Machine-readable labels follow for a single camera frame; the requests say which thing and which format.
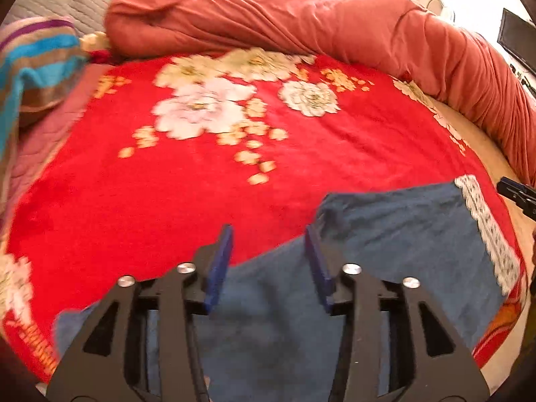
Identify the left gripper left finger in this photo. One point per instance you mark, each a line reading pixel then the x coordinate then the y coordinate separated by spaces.
pixel 139 344

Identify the rust red duvet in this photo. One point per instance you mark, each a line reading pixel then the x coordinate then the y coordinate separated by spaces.
pixel 398 37

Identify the striped blue brown pillow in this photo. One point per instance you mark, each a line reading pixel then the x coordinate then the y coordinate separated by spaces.
pixel 41 60

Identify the red floral blanket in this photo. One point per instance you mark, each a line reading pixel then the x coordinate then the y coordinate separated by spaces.
pixel 165 151

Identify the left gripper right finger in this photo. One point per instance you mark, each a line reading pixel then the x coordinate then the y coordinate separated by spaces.
pixel 397 343

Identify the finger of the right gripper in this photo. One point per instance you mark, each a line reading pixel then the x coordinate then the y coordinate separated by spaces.
pixel 522 195

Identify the pink quilted sheet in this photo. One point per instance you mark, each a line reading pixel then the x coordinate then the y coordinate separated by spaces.
pixel 41 140

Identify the black monitor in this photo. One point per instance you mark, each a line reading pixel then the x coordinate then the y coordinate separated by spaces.
pixel 518 38

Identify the blue pants with lace hem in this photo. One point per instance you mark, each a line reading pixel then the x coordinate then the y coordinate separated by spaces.
pixel 270 339

